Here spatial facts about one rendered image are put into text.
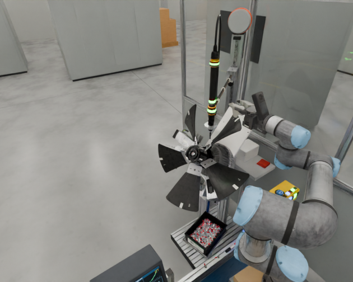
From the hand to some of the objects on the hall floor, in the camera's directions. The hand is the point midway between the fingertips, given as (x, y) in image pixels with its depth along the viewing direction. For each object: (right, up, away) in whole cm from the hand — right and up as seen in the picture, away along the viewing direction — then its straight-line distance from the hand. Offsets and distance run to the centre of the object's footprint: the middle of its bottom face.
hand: (235, 102), depth 109 cm
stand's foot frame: (+6, -116, +124) cm, 170 cm away
